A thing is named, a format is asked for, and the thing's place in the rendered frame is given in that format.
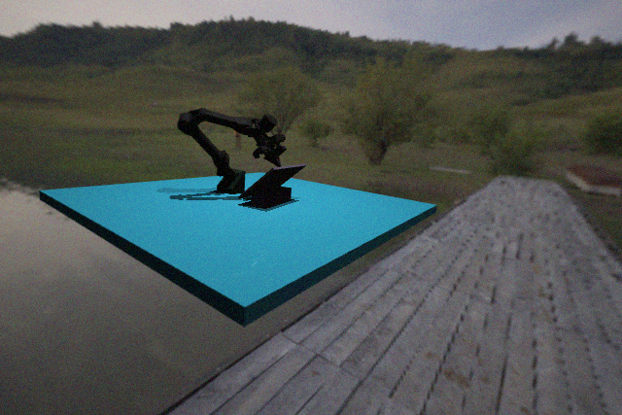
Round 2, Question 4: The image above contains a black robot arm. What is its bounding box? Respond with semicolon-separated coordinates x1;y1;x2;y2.
178;108;286;183

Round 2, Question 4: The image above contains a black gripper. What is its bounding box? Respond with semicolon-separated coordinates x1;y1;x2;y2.
253;135;286;167

